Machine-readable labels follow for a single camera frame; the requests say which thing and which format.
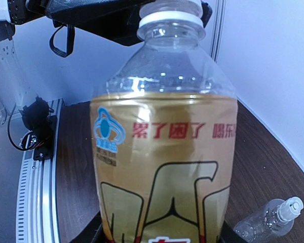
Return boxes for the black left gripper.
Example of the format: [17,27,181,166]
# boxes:
[7,0,150,46]

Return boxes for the right aluminium frame post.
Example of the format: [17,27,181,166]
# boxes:
[210,0,226,62]

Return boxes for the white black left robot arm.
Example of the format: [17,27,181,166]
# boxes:
[0,1,152,54]

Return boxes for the small clear plastic bottle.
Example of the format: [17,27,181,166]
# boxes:
[234,196,304,242]

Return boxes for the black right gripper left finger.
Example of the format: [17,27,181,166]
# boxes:
[83,212,104,243]

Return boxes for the large gold label drink bottle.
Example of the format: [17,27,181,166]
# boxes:
[90,1,238,242]

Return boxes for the front aluminium frame rail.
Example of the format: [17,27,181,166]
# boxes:
[15,98,64,242]

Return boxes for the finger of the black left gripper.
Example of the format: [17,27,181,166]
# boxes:
[201,1,213,28]

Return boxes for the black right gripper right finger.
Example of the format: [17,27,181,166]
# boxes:
[219,221,247,243]

